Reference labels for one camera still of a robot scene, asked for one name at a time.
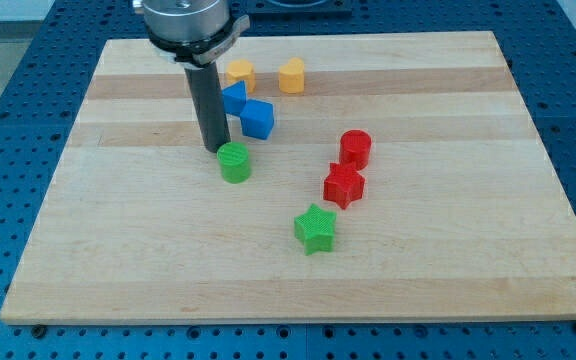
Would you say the red star block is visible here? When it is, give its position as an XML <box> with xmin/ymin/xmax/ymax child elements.
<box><xmin>323</xmin><ymin>162</ymin><xmax>365</xmax><ymax>209</ymax></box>

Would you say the red cylinder block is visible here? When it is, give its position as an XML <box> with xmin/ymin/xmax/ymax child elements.
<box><xmin>339</xmin><ymin>129</ymin><xmax>372</xmax><ymax>170</ymax></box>

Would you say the yellow heart block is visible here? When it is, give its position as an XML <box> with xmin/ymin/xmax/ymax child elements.
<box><xmin>278</xmin><ymin>57</ymin><xmax>305</xmax><ymax>94</ymax></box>

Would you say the green star block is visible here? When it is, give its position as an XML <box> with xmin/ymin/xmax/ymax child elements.
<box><xmin>294</xmin><ymin>204</ymin><xmax>337</xmax><ymax>256</ymax></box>

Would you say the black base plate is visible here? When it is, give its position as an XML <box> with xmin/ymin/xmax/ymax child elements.
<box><xmin>242</xmin><ymin>0</ymin><xmax>353</xmax><ymax>15</ymax></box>

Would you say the yellow hexagon block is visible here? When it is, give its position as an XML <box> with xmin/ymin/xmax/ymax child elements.
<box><xmin>225</xmin><ymin>59</ymin><xmax>256</xmax><ymax>94</ymax></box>

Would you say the light wooden board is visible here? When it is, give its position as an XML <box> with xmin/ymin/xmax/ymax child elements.
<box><xmin>0</xmin><ymin>31</ymin><xmax>576</xmax><ymax>325</ymax></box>

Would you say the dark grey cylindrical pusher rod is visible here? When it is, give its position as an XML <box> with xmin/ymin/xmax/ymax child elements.
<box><xmin>184</xmin><ymin>63</ymin><xmax>231</xmax><ymax>153</ymax></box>

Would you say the green cylinder block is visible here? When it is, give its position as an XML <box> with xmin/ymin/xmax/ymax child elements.
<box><xmin>217</xmin><ymin>142</ymin><xmax>251</xmax><ymax>184</ymax></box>

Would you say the blue triangle block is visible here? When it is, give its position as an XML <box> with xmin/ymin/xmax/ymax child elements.
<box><xmin>222</xmin><ymin>81</ymin><xmax>247</xmax><ymax>116</ymax></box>

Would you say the blue cube block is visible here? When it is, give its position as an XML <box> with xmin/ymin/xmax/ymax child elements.
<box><xmin>240</xmin><ymin>99</ymin><xmax>274</xmax><ymax>140</ymax></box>

